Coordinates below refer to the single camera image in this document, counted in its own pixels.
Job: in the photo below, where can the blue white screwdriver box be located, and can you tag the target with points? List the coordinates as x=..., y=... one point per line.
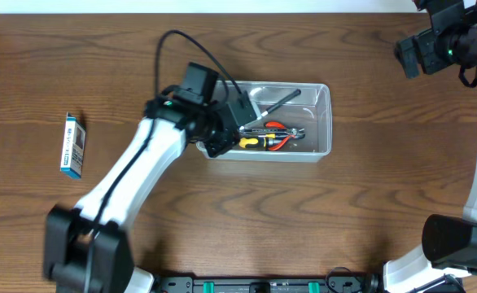
x=72, y=156

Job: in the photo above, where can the thin black yellow screwdriver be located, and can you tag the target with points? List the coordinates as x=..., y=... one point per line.
x=263, y=135

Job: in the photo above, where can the stubby yellow black screwdriver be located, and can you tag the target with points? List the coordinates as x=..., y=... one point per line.
x=256, y=142

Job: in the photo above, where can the small black orange hammer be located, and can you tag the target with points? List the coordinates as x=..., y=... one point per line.
x=279, y=103

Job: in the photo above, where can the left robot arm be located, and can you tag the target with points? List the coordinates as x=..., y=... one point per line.
x=86, y=247

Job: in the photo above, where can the red handled pliers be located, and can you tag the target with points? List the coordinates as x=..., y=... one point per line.
x=275, y=124

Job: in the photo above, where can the silver wrench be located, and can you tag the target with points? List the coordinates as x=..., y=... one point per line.
x=264, y=130

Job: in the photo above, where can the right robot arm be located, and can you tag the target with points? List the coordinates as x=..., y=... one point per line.
x=447, y=252

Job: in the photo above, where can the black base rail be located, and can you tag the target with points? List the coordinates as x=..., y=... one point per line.
x=338, y=280

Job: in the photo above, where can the clear plastic container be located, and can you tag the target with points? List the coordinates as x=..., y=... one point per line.
x=310, y=111

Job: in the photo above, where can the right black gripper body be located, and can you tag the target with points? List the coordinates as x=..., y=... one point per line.
x=419, y=47

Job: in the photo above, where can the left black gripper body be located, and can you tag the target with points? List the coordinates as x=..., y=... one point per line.
x=223, y=136

